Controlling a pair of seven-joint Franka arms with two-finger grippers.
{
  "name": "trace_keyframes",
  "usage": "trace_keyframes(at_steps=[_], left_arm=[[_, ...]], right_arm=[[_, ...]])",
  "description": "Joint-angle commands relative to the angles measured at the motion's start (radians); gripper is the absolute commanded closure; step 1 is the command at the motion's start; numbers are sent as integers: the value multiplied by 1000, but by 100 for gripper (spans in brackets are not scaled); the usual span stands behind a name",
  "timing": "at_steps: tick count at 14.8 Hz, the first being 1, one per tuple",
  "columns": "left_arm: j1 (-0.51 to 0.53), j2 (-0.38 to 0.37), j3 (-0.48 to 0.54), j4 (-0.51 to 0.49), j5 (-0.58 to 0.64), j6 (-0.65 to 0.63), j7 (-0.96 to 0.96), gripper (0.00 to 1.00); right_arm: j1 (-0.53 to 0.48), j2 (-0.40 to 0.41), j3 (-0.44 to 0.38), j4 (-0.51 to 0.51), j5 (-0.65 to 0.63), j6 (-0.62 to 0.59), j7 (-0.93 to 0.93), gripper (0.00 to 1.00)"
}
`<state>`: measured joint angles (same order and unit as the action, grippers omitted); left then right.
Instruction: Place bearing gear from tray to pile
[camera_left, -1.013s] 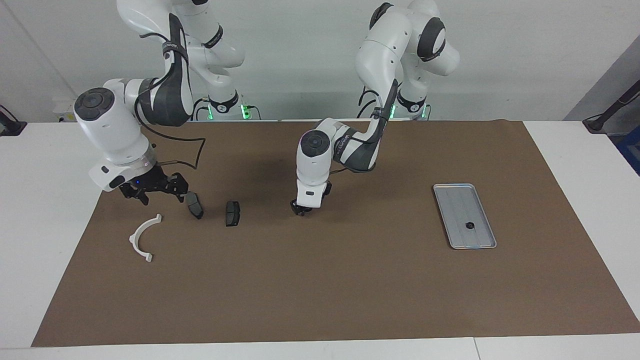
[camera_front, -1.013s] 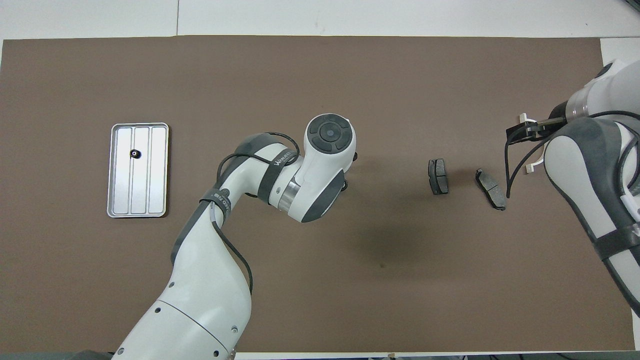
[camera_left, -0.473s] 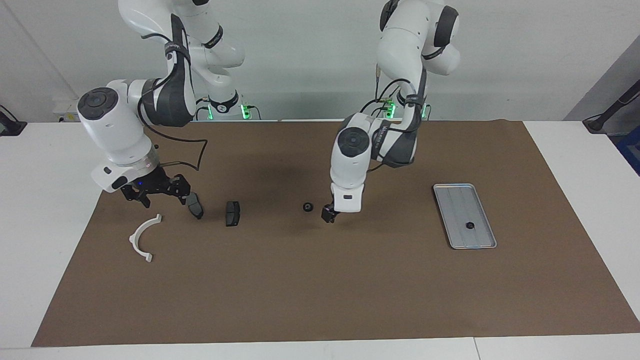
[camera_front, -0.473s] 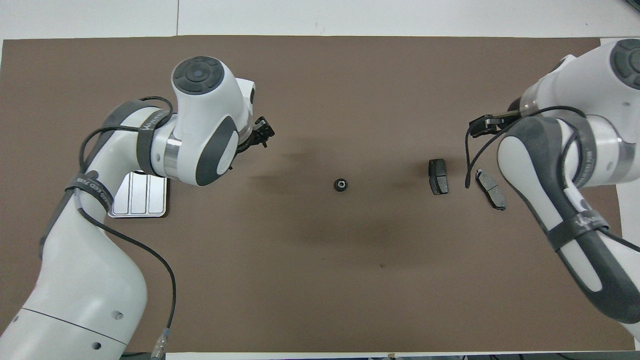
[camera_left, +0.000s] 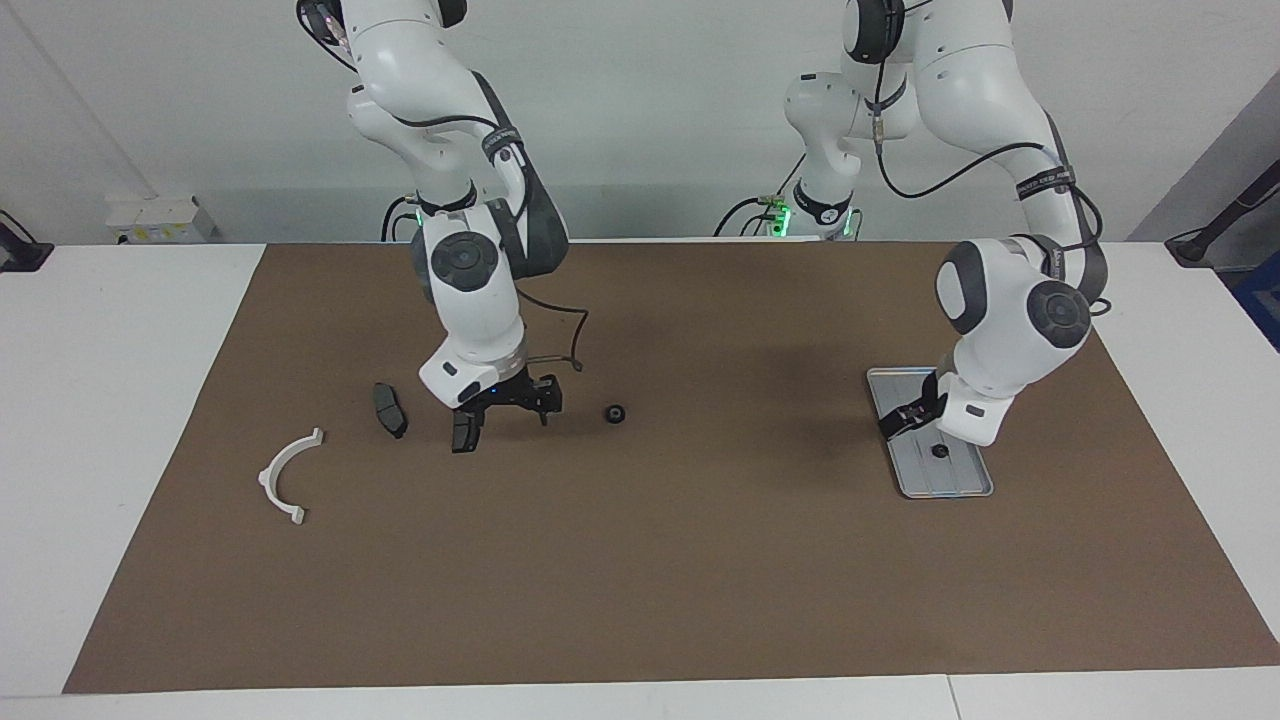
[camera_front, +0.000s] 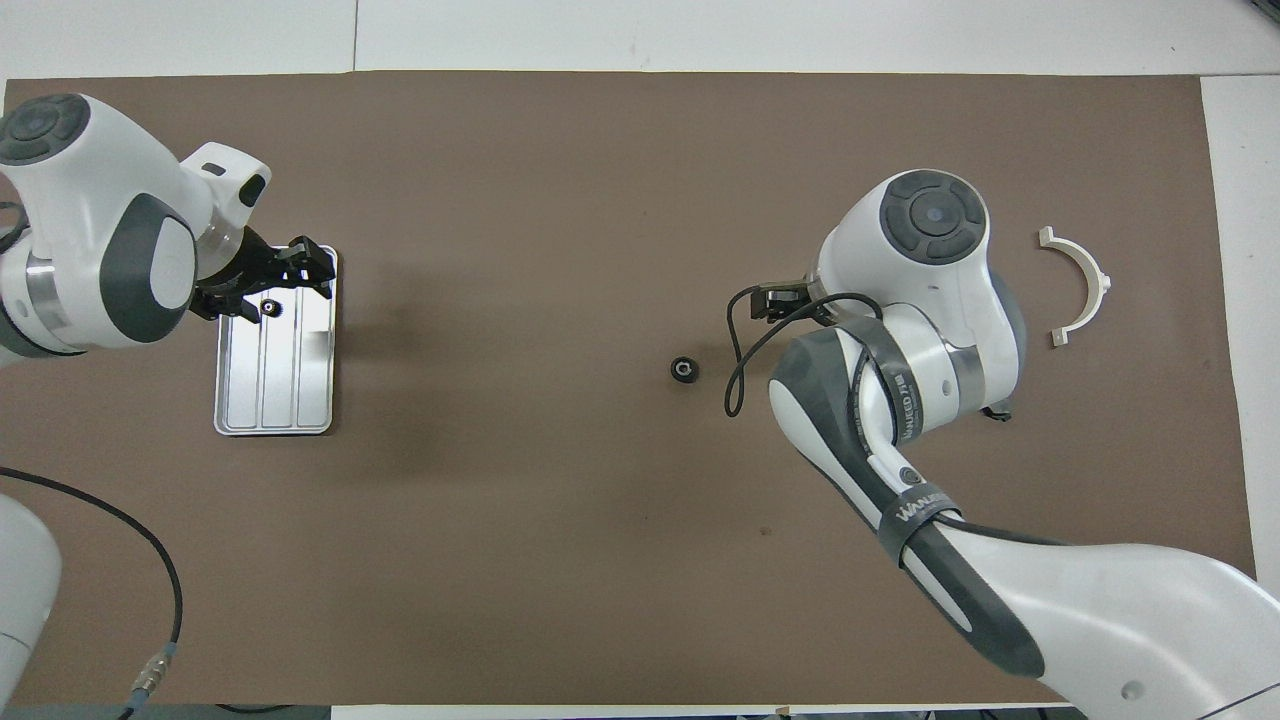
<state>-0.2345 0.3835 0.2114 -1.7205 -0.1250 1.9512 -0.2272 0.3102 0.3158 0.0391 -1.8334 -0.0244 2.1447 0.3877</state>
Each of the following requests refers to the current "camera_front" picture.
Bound brown table mat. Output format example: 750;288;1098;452
0;70;1257;706

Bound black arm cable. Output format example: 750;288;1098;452
0;466;185;720
724;288;886;419

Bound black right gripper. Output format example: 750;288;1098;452
750;283;816;323

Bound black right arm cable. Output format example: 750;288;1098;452
724;288;886;419

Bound silver metal tray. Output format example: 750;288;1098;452
213;245;339;437

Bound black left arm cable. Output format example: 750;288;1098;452
0;466;185;720

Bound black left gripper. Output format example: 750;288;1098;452
195;230;336;323

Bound white curved plastic bracket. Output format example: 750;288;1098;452
1038;227;1113;348

